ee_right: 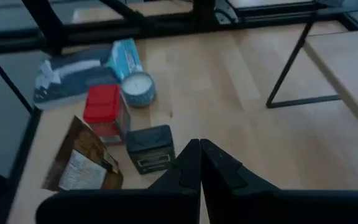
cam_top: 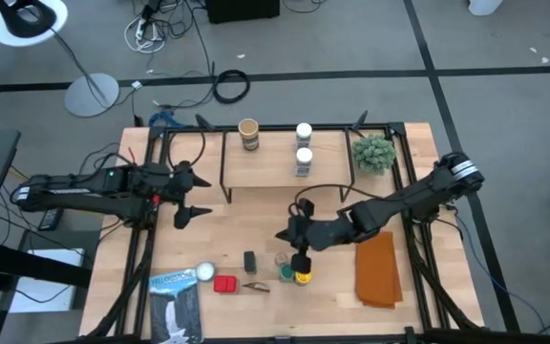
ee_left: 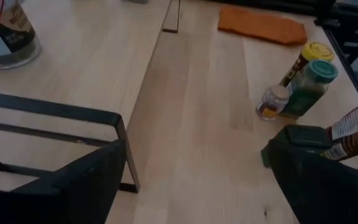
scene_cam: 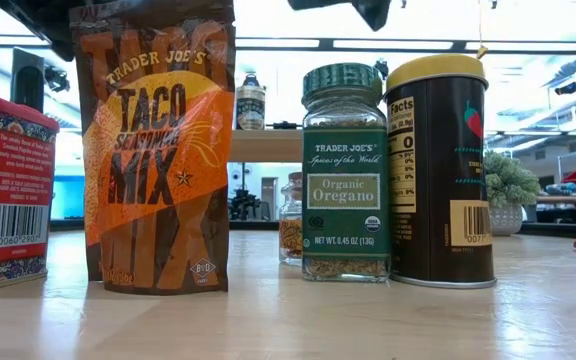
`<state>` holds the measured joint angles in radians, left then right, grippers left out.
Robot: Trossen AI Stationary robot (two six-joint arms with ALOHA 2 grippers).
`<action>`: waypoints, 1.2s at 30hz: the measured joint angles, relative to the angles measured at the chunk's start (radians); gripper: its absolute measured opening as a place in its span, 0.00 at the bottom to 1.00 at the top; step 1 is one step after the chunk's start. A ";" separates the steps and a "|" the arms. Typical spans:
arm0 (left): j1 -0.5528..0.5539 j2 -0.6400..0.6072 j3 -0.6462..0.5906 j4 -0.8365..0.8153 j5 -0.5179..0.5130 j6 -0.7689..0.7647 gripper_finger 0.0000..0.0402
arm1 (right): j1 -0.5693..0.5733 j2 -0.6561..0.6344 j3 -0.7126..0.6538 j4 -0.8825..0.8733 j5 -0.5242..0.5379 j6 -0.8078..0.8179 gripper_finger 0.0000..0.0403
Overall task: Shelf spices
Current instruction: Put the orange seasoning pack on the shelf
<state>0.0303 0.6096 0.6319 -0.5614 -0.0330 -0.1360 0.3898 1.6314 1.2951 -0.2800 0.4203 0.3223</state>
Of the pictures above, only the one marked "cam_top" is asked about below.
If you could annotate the wooden shelf with black legs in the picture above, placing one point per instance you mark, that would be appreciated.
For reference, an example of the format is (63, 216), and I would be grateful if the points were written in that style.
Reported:
(265, 167)

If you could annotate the small black block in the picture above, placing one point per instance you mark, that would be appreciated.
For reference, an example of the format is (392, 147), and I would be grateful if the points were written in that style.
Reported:
(249, 262)

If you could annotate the white panel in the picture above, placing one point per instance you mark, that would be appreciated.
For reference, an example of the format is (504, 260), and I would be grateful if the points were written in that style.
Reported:
(46, 296)

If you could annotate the small clear spice jar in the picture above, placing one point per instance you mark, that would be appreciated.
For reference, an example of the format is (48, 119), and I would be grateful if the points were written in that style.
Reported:
(281, 258)

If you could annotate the red plastic box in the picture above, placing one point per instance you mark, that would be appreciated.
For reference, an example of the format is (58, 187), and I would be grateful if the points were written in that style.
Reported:
(226, 284)

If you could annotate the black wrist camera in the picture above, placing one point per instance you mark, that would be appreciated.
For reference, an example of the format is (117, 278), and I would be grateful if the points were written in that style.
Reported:
(306, 207)
(151, 173)

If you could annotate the orange folded cloth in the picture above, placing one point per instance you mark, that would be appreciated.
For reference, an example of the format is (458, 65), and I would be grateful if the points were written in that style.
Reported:
(377, 270)

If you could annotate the white power strip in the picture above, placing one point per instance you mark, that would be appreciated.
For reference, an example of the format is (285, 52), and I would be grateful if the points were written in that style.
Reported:
(140, 31)

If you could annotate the black box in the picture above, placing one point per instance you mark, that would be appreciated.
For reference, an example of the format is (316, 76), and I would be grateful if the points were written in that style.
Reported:
(241, 9)

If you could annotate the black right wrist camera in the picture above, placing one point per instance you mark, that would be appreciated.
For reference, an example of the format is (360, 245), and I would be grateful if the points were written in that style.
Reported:
(306, 207)

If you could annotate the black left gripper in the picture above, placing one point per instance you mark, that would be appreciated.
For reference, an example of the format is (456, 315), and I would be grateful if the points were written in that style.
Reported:
(179, 179)

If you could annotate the black metal table frame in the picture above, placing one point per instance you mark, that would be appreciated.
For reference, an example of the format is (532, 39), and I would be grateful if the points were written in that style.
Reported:
(152, 148)

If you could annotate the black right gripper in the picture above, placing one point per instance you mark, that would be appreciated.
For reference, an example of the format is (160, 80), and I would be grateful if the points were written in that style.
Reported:
(320, 234)

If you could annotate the green plant in white pot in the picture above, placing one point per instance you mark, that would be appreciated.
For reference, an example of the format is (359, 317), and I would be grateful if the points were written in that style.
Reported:
(374, 154)

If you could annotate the black frame clamp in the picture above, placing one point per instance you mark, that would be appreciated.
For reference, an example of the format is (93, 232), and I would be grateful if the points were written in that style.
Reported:
(361, 120)
(204, 122)

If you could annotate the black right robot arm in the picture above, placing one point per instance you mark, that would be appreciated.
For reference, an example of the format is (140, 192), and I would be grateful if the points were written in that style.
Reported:
(413, 196)

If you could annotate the orange spice packet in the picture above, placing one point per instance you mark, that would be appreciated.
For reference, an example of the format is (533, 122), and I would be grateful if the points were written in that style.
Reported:
(256, 287)

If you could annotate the floor lamp with round base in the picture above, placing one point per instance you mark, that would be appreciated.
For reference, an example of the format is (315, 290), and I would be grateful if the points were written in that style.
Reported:
(91, 95)

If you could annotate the white lid seasoning jar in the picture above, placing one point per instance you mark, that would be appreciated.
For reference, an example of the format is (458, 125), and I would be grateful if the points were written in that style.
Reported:
(304, 157)
(303, 131)

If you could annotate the green lid spice jar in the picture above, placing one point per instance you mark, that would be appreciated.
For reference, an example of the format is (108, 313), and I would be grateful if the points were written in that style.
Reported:
(286, 273)

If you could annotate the white object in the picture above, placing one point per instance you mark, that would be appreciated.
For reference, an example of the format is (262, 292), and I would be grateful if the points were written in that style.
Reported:
(485, 6)

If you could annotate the tan lid spice jar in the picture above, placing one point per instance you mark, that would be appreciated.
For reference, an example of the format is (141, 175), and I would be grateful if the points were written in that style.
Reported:
(248, 131)

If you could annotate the yellow lid spice jar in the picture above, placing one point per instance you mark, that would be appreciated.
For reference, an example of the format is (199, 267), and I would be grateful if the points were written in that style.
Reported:
(303, 278)

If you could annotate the black power adapter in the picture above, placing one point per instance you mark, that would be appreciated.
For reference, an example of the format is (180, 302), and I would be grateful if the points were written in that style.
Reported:
(50, 219)

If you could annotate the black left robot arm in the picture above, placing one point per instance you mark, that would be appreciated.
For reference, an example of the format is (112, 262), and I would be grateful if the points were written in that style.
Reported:
(74, 193)

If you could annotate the black desk crossbeam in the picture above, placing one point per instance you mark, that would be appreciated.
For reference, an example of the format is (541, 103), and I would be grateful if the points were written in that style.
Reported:
(27, 265)

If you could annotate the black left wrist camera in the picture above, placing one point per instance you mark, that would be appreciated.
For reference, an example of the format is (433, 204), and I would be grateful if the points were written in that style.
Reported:
(151, 173)

